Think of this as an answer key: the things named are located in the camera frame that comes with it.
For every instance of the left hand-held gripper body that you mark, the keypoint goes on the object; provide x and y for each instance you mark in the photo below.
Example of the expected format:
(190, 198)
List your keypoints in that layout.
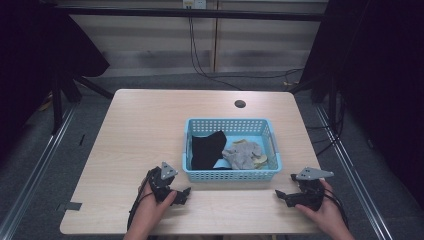
(160, 182)

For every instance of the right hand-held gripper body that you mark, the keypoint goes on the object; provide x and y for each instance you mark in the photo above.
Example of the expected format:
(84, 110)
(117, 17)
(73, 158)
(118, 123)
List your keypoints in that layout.
(310, 190)

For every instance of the black cloth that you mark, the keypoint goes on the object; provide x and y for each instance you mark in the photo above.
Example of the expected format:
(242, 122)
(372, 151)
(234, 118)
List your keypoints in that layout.
(207, 150)

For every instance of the grey glove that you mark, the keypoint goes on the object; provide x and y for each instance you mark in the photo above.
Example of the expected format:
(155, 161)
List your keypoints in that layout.
(243, 154)

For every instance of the blue plastic basket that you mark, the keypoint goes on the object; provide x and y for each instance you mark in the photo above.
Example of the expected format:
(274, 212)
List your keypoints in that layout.
(232, 150)

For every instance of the person's left hand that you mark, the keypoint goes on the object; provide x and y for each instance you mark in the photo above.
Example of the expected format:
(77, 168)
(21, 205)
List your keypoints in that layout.
(151, 206)

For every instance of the person's right hand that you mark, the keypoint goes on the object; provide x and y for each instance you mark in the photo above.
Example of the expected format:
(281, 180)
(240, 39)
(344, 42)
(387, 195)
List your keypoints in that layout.
(325, 213)

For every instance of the grey tape strip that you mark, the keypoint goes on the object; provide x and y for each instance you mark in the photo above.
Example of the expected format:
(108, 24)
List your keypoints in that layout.
(69, 206)

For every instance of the black metal stand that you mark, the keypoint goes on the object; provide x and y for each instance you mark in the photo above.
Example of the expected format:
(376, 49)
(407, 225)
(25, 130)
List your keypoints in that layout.
(328, 96)
(63, 96)

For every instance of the black curtain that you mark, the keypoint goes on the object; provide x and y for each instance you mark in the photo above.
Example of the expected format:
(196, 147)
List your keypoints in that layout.
(40, 50)
(376, 83)

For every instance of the black horizontal bar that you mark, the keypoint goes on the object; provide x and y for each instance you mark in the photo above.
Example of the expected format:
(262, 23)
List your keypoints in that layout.
(186, 13)

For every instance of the metal floor rail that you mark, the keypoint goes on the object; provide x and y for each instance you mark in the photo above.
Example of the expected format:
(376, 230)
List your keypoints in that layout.
(353, 173)
(36, 160)

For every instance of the white wall socket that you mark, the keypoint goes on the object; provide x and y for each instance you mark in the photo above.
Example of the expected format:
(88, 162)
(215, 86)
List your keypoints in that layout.
(194, 3)

